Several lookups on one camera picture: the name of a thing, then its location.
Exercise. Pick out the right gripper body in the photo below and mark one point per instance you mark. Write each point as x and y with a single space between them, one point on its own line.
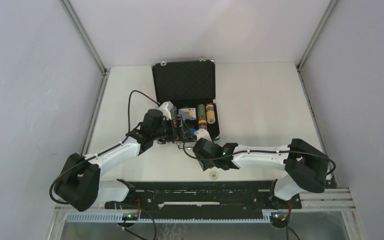
206 163

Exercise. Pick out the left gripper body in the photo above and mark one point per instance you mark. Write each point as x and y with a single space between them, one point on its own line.
167 132

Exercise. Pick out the poker chip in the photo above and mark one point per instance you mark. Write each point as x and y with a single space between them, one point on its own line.
214 175

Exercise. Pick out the playing card deck box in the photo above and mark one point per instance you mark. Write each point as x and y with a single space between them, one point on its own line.
188 113

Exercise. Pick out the yellow chip stack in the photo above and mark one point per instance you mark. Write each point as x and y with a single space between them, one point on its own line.
210 113

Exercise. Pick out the black aluminium poker case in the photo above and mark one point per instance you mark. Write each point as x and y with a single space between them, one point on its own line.
187 84

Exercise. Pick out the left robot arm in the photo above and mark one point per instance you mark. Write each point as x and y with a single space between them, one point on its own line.
79 183

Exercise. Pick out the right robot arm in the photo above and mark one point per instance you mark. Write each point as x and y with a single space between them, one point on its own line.
305 166

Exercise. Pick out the right circuit board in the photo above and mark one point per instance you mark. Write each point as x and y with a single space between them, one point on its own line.
279 217

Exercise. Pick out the circuit board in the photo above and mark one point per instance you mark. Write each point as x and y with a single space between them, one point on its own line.
130 217
279 217

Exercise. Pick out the left circuit board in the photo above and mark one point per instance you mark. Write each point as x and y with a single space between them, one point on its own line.
130 217

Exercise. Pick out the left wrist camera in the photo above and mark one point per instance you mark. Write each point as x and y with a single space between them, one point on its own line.
166 108

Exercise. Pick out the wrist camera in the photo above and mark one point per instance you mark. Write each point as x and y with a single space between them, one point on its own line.
166 108
202 133

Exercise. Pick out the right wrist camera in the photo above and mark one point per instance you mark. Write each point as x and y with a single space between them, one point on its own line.
202 133

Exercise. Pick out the left aluminium frame post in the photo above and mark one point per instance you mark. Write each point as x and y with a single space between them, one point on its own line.
57 222

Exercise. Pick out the aluminium frame post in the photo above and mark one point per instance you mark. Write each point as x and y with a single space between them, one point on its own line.
354 228
57 222

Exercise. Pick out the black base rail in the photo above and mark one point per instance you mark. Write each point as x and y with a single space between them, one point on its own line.
203 199

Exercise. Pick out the grey cable duct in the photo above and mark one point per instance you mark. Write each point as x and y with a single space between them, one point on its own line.
116 217

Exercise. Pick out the right aluminium frame post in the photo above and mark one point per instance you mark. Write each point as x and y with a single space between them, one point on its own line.
354 228

